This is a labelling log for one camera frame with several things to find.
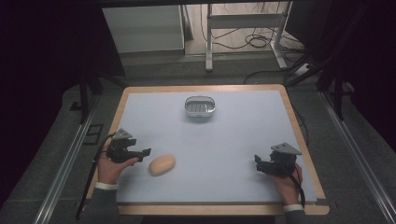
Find person's left hand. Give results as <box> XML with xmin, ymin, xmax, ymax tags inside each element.
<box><xmin>97</xmin><ymin>143</ymin><xmax>140</xmax><ymax>186</ymax></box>

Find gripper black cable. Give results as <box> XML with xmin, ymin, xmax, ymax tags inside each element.
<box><xmin>278</xmin><ymin>161</ymin><xmax>306</xmax><ymax>209</ymax></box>
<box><xmin>75</xmin><ymin>133</ymin><xmax>116</xmax><ymax>220</ymax></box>

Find black metal stand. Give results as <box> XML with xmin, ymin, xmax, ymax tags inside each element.
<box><xmin>69</xmin><ymin>69</ymin><xmax>106</xmax><ymax>125</ymax></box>
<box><xmin>316</xmin><ymin>66</ymin><xmax>356</xmax><ymax>121</ymax></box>

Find tan bread roll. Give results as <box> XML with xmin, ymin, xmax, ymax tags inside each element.
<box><xmin>148</xmin><ymin>154</ymin><xmax>177</xmax><ymax>177</ymax></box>

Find white power strip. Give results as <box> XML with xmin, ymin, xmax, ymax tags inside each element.
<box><xmin>293</xmin><ymin>63</ymin><xmax>312</xmax><ymax>77</ymax></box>

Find light blue table mat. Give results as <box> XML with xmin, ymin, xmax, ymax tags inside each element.
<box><xmin>115</xmin><ymin>89</ymin><xmax>318</xmax><ymax>205</ymax></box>

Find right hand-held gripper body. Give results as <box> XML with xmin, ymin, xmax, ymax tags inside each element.
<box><xmin>266</xmin><ymin>142</ymin><xmax>303</xmax><ymax>179</ymax></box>

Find white cabinet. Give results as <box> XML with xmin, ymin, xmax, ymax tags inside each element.
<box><xmin>102</xmin><ymin>5</ymin><xmax>186</xmax><ymax>54</ymax></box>

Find white metal desk frame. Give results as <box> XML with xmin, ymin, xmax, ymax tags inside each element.
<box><xmin>204</xmin><ymin>2</ymin><xmax>293</xmax><ymax>73</ymax></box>

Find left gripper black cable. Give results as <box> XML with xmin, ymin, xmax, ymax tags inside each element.
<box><xmin>75</xmin><ymin>133</ymin><xmax>116</xmax><ymax>220</ymax></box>

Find black floor cables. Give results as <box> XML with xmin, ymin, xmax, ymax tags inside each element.
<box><xmin>199</xmin><ymin>3</ymin><xmax>312</xmax><ymax>86</ymax></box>

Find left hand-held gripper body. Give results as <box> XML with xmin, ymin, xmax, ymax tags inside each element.
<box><xmin>106</xmin><ymin>128</ymin><xmax>138</xmax><ymax>164</ymax></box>

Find metal floor rail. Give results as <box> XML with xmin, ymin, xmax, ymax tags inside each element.
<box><xmin>32</xmin><ymin>98</ymin><xmax>100</xmax><ymax>224</ymax></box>
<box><xmin>319</xmin><ymin>91</ymin><xmax>396</xmax><ymax>224</ymax></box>

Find person's right hand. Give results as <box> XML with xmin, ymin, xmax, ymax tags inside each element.
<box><xmin>268</xmin><ymin>163</ymin><xmax>304</xmax><ymax>207</ymax></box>

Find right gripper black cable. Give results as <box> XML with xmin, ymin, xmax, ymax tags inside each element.
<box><xmin>278</xmin><ymin>161</ymin><xmax>306</xmax><ymax>209</ymax></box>

